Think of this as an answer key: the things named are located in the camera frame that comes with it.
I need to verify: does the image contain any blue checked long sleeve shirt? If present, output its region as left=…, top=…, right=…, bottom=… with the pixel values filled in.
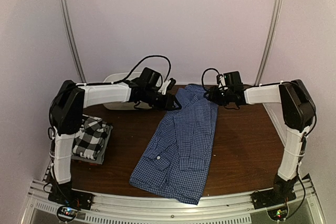
left=129, top=84, right=218, bottom=205

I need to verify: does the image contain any white plastic tub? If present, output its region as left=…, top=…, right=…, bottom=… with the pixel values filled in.
left=103, top=72, right=151, bottom=110

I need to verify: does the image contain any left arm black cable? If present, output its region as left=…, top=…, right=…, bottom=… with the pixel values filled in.
left=115, top=55, right=173, bottom=86

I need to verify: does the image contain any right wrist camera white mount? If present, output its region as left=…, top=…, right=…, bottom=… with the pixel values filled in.
left=216, top=74, right=226, bottom=87

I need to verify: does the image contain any right aluminium frame post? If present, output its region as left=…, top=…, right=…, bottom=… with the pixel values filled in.
left=254, top=0, right=283, bottom=85

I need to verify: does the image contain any left aluminium frame post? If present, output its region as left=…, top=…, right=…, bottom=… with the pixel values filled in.
left=59, top=0, right=86, bottom=82

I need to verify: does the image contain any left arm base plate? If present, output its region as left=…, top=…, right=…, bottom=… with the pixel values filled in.
left=48, top=187, right=93, bottom=210

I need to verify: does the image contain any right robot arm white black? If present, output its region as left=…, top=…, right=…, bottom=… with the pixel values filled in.
left=204, top=71, right=317, bottom=204

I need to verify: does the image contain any aluminium frame post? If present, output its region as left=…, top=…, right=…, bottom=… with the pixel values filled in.
left=59, top=0, right=86, bottom=82
left=254, top=0, right=283, bottom=85

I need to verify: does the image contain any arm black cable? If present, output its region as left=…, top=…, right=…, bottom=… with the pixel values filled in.
left=201, top=68, right=241, bottom=111
left=115, top=55, right=173, bottom=86

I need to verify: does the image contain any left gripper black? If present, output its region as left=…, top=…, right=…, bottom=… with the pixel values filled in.
left=144, top=89, right=182, bottom=112

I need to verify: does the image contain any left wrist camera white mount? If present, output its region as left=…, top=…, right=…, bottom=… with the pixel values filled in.
left=158, top=78, right=176, bottom=95

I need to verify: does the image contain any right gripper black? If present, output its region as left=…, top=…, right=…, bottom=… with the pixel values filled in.
left=204, top=86, right=234, bottom=106

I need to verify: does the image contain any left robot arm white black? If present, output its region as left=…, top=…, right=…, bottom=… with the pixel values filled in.
left=49, top=67, right=182, bottom=205

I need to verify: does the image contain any black white plaid folded shirt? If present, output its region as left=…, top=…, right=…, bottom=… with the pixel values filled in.
left=71, top=114, right=113, bottom=165

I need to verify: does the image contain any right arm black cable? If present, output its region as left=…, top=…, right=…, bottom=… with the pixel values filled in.
left=201, top=68, right=241, bottom=111

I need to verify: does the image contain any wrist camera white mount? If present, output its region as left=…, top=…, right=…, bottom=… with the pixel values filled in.
left=216, top=74, right=226, bottom=87
left=158, top=78, right=176, bottom=95

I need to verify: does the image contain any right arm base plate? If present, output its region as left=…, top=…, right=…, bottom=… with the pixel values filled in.
left=250, top=189, right=296, bottom=209

